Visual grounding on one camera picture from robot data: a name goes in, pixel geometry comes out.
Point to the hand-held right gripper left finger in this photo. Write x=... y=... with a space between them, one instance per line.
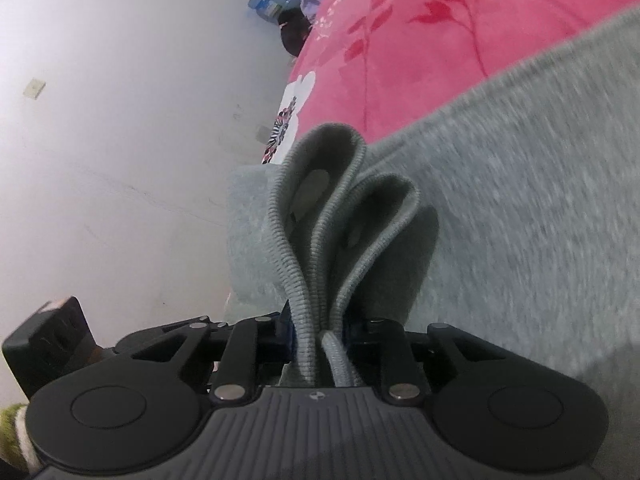
x=286 y=335

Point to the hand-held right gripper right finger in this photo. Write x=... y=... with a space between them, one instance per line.
x=357 y=342

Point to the grey sweatshirt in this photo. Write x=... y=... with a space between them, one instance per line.
x=500 y=210

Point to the black fluffy object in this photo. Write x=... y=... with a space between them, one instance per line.
x=295 y=35

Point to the pink floral blanket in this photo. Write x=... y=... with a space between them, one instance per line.
x=425 y=50

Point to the white wall socket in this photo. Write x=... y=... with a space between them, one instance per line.
x=34 y=88

